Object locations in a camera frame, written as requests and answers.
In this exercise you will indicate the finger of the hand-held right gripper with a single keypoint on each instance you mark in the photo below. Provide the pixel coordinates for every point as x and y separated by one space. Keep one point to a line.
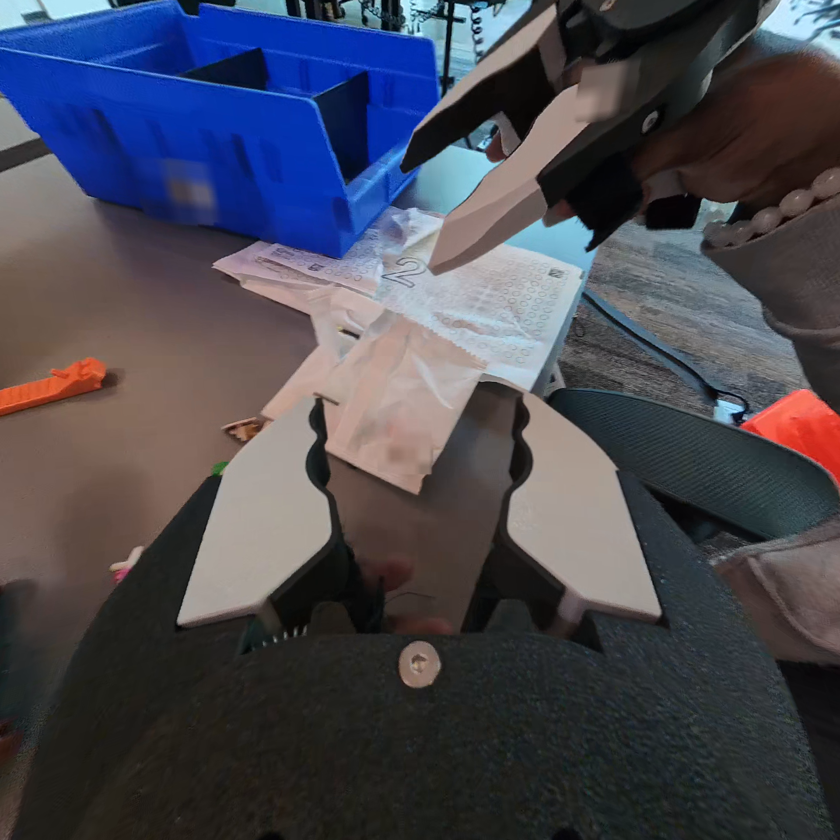
505 72
499 203

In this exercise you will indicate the person's right hand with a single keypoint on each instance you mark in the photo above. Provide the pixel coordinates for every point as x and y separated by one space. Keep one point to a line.
754 124

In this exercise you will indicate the small brown toy piece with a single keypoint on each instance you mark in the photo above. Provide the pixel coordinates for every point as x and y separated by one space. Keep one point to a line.
243 430

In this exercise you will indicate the small dotted print paper bag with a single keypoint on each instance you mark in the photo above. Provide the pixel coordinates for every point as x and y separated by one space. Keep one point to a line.
289 262

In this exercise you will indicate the orange brick separator tool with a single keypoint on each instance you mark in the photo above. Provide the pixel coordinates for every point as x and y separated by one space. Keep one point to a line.
52 387

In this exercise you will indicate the black bin divider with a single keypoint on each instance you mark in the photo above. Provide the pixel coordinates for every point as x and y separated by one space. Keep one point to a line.
229 69
344 124

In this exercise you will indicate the white dotted print paper bag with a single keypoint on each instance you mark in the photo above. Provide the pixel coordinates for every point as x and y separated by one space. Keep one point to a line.
512 308

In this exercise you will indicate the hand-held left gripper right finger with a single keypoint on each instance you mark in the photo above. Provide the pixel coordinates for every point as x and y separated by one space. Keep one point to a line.
577 525

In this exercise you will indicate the dark green mesh chair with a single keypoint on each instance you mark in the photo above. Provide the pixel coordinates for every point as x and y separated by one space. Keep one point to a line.
689 459

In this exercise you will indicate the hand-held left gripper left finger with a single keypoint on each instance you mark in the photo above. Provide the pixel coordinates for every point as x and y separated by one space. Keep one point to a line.
262 512

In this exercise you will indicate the crumpled clear plastic bag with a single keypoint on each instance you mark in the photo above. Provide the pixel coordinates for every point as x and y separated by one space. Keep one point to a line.
410 229

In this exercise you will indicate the person's right forearm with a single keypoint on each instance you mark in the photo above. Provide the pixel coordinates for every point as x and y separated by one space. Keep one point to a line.
800 275

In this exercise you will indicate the orange plastic object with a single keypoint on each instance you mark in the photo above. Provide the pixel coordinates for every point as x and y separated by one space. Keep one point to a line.
800 426

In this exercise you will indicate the small pink toy piece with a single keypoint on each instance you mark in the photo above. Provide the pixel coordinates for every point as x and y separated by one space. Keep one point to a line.
126 565

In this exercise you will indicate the plain white torn paper bag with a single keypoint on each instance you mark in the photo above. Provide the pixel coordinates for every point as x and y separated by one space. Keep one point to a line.
394 407

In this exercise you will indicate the person's grey sweater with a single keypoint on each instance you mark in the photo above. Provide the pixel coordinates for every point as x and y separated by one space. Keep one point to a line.
787 590

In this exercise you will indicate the blue plastic bin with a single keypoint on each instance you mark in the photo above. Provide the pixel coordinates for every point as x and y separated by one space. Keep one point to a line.
131 118

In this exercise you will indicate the black tripod stand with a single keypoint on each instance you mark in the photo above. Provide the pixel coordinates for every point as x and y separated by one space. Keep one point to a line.
448 52

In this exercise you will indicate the white power plug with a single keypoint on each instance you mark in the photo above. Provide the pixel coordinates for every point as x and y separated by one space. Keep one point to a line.
730 412

